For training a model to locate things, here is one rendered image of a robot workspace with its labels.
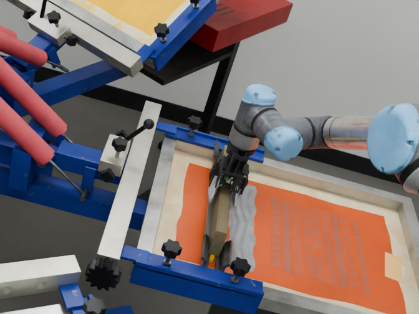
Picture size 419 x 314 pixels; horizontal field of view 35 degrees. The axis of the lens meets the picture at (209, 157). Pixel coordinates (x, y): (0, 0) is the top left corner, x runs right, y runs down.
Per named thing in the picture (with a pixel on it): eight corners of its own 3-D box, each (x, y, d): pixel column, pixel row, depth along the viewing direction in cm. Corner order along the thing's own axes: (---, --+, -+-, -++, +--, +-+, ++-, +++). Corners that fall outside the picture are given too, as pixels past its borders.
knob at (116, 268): (120, 276, 145) (127, 252, 141) (115, 294, 140) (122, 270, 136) (87, 267, 144) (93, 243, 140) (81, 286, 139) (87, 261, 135)
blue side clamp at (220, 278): (255, 299, 156) (264, 278, 152) (254, 314, 152) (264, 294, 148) (132, 268, 153) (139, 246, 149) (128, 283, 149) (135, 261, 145)
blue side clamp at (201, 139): (257, 167, 202) (264, 149, 198) (257, 177, 198) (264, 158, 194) (163, 141, 199) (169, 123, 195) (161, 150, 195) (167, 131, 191)
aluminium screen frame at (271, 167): (406, 207, 205) (411, 197, 203) (449, 357, 156) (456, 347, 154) (163, 139, 198) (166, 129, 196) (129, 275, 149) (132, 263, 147)
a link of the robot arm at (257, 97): (258, 101, 146) (240, 80, 151) (244, 141, 152) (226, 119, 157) (286, 100, 150) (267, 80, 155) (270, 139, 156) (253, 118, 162)
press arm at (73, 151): (123, 172, 173) (127, 157, 170) (119, 185, 168) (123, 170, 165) (58, 154, 171) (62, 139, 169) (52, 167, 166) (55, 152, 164)
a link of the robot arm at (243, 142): (233, 116, 160) (265, 125, 160) (228, 131, 162) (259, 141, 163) (232, 133, 153) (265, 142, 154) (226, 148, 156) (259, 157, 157)
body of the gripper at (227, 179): (212, 189, 161) (226, 150, 155) (214, 169, 169) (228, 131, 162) (242, 197, 162) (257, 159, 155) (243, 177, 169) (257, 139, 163)
